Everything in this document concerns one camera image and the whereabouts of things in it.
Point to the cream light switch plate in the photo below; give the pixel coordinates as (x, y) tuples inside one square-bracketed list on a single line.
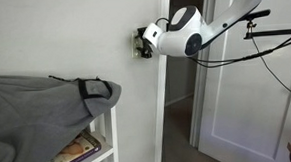
[(134, 48)]

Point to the black camera boom stand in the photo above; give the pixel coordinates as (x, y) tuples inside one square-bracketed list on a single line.
[(276, 32)]

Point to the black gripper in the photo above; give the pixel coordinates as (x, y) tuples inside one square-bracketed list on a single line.
[(147, 47)]

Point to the white wooden shelf unit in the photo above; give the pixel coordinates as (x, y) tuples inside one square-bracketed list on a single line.
[(110, 136)]

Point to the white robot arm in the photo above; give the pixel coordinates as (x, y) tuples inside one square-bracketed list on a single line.
[(186, 32)]

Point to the book with purple spine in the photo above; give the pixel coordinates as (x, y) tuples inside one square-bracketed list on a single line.
[(79, 149)]

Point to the white panel door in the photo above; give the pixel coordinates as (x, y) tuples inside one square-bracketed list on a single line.
[(253, 102)]

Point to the white door frame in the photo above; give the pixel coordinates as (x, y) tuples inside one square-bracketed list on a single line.
[(162, 90)]

